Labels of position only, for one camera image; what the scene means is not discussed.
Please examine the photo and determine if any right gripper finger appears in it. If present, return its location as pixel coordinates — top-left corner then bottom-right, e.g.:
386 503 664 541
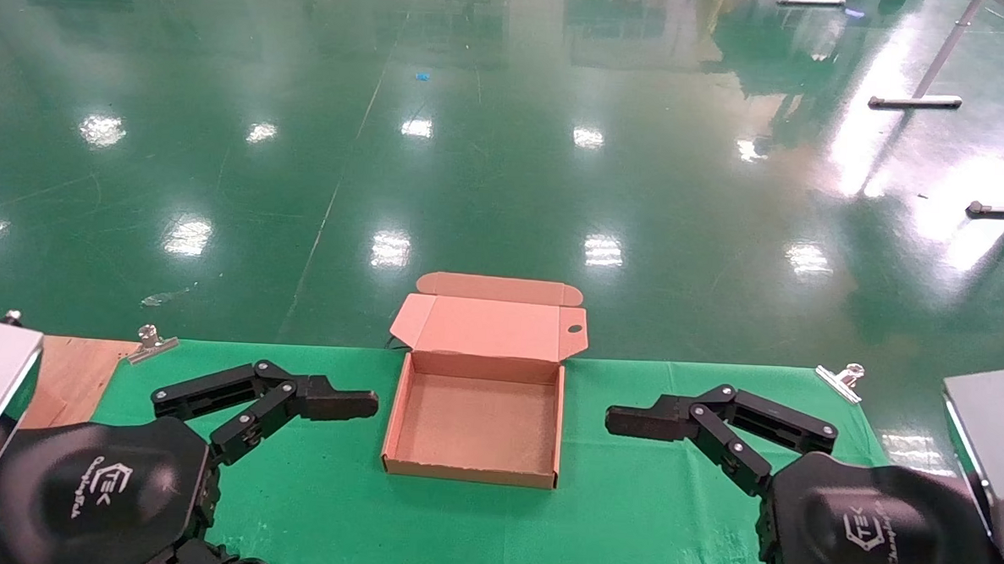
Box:
602 379 841 501

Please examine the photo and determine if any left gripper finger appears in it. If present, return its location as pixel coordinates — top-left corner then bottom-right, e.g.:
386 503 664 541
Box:
148 355 381 472

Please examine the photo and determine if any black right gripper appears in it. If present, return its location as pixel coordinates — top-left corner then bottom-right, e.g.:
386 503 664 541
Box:
740 450 1004 564

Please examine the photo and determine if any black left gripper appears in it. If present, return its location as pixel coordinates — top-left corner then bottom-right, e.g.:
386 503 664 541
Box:
0 410 245 564

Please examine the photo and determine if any open brown cardboard box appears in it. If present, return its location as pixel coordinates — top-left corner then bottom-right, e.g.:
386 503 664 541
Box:
381 269 592 491

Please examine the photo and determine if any green table cloth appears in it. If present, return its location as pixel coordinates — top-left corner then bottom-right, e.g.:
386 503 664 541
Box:
86 335 897 564

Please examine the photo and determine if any grey table leg with foot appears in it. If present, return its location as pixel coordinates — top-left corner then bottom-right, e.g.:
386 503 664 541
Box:
867 0 987 115

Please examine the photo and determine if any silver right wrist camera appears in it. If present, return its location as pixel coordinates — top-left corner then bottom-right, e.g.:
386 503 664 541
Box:
935 363 1004 563

